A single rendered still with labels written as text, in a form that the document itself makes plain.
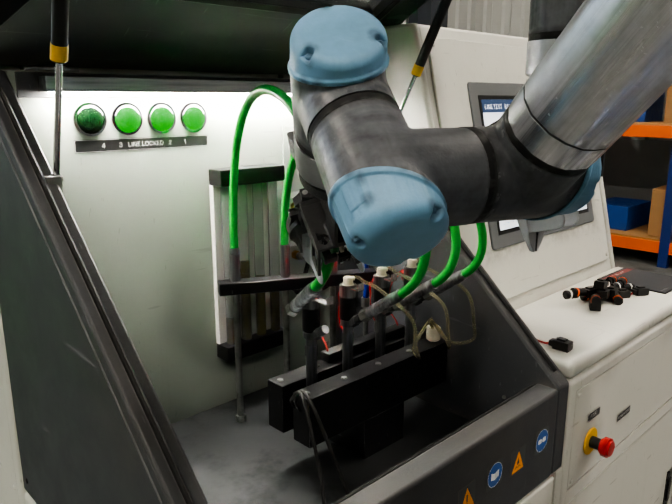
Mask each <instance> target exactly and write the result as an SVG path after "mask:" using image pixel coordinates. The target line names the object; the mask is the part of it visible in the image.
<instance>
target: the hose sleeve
mask: <svg viewBox="0 0 672 504"><path fill-rule="evenodd" d="M312 282H313V281H311V282H310V283H309V284H308V285H307V286H306V287H305V288H304V289H303V290H302V291H301V292H300V293H299V294H298V295H297V296H296V297H295V298H294V299H293V300H292V301H291V303H290V308H291V310H292V311H293V312H299V311H301V310H302V309H303V308H304V307H305V306H306V305H307V304H308V303H309V302H310V301H311V300H312V299H314V298H315V297H316V296H317V295H318V294H319V293H320V292H321V290H322V288H321V290H320V291H318V292H314V291H313V290H312V289H311V283H312Z"/></svg>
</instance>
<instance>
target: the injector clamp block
mask: <svg viewBox="0 0 672 504"><path fill-rule="evenodd" d="M404 343H405V334H403V335H400V336H398V337H395V338H393V339H390V340H387V341H385V355H383V356H381V357H378V358H376V359H375V345H374V346H372V347H369V348H367V349H364V350H362V351H359V352H356V353H354V354H353V368H351V369H349V370H346V371H344V372H342V358H341V359H338V360H336V361H333V362H331V363H328V362H326V361H323V360H318V361H317V383H314V384H312V385H310V386H307V387H306V365H305V366H302V367H299V368H297V369H294V370H291V371H289V372H286V373H284V374H281V375H278V376H276V377H273V378H270V379H268V410H269V425H270V426H272V427H274V428H275V429H277V430H279V431H280V432H282V433H285V432H287V431H289V430H291V429H294V440H296V441H297V442H299V443H301V444H303V445H304V446H306V447H308V448H312V447H313V445H312V440H311V436H310V431H309V427H308V422H307V418H306V414H305V410H304V406H303V403H302V399H301V397H300V395H299V396H298V399H297V403H298V405H299V406H300V408H301V412H299V411H298V410H297V408H296V409H293V407H292V405H291V403H290V398H291V397H292V395H293V394H294V393H295V392H296V391H298V390H304V391H305V392H306V393H307V394H308V395H309V396H310V398H311V400H312V402H313V403H314V406H315V408H316V410H317V412H318V414H319V417H320V419H321V422H322V424H323V427H324V429H325V431H326V434H327V437H328V439H329V440H330V441H332V442H334V443H336V444H337V445H339V446H341V447H343V448H345V449H346V450H348V451H350V452H352V453H354V454H355V455H357V456H359V457H361V458H363V459H366V458H368V457H370V456H371V455H373V454H375V453H377V452H379V451H380V450H382V449H384V448H386V447H388V446H389V445H391V444H393V443H395V442H397V441H398V440H400V439H402V438H403V424H404V401H406V400H408V399H410V398H412V397H414V396H416V395H418V394H420V393H422V392H424V391H426V390H428V389H430V388H432V387H434V386H436V385H438V384H440V383H442V382H444V381H446V367H447V345H446V342H445V340H443V339H440V340H439V341H437V342H430V341H428V340H427V339H426V338H425V339H422V340H421V337H420V339H419V341H418V343H417V346H418V350H419V353H420V356H421V359H420V360H418V359H417V358H416V357H415V356H414V355H413V353H412V345H413V343H412V344H410V345H407V346H405V347H404ZM304 397H305V396H304ZM305 400H306V404H307V407H308V411H309V415H310V419H311V423H312V428H313V432H314V437H315V441H316V445H318V444H320V443H322V442H324V441H325V439H324V437H323V434H322V432H321V429H320V427H319V424H318V422H317V419H316V417H315V415H314V413H313V410H312V408H311V406H310V404H309V402H308V400H307V398H306V397H305Z"/></svg>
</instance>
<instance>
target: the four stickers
mask: <svg viewBox="0 0 672 504"><path fill-rule="evenodd" d="M548 434H549V426H547V427H546V428H544V429H543V430H541V431H540V432H538V433H537V438H536V448H535V456H536V455H537V454H538V453H540V452H541V451H543V450H544V449H546V448H547V443H548ZM525 451H526V445H524V446H523V447H521V448H520V449H518V450H517V451H515V452H514V453H513V454H512V464H511V476H510V477H512V476H513V475H514V474H516V473H517V472H518V471H520V470H521V469H523V468H524V462H525ZM502 471H503V458H502V459H500V460H499V461H497V462H496V463H495V464H493V465H492V466H491V467H489V468H488V480H487V492H488V491H490V490H491V489H492V488H494V487H495V486H496V485H497V484H499V483H500V482H501V481H502ZM475 489H476V480H474V481H473V482H472V483H470V484H469V485H468V486H467V487H465V488H464V489H463V490H461V491H460V492H459V504H475Z"/></svg>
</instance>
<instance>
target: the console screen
mask: <svg viewBox="0 0 672 504"><path fill-rule="evenodd" d="M523 85H524V84H519V83H489V82H468V83H467V89H468V96H469V103H470V109H471V116H472V122H473V127H477V126H488V125H490V124H492V123H493V122H495V121H496V120H498V119H500V117H501V116H502V114H503V113H504V111H505V110H506V109H507V107H508V106H509V105H510V103H511V102H512V101H513V99H514V98H515V96H516V95H517V93H518V92H519V91H520V89H521V88H522V87H523ZM578 212H579V219H578V221H577V223H576V224H575V225H573V226H566V227H562V228H561V229H559V230H551V231H545V234H544V236H545V235H548V234H552V233H555V232H559V231H562V230H566V229H569V228H572V227H576V226H579V225H583V224H586V223H589V222H593V221H594V215H593V208H592V201H591V200H590V201H589V202H588V203H587V204H586V205H585V206H584V207H583V208H581V209H579V210H578ZM488 227H489V234H490V241H491V247H492V249H493V250H497V249H501V248H504V247H507V246H511V245H514V244H518V243H521V242H525V240H524V237H523V235H522V232H521V230H520V228H519V225H518V222H517V220H507V221H495V222H488Z"/></svg>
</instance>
